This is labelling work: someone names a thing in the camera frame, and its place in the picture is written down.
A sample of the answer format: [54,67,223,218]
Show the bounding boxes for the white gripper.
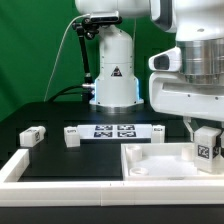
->
[149,72,224,157]

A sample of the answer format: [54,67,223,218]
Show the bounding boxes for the white square table top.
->
[121,143,224,181]

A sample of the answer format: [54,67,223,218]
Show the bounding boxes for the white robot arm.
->
[75,0,224,122]

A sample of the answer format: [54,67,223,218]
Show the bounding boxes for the white U-shaped fence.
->
[0,149,224,207]

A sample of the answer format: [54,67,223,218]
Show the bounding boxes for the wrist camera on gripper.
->
[148,47,182,72]

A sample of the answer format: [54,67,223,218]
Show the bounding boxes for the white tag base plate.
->
[77,124,152,139]

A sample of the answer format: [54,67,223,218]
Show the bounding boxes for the black base cables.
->
[47,84,95,103]

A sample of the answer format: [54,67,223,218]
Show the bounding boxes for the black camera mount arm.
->
[71,18,101,103]

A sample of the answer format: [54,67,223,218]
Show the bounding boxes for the grey camera on mount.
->
[90,11,119,23]

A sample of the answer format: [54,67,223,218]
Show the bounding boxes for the white camera cable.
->
[43,13,92,103]

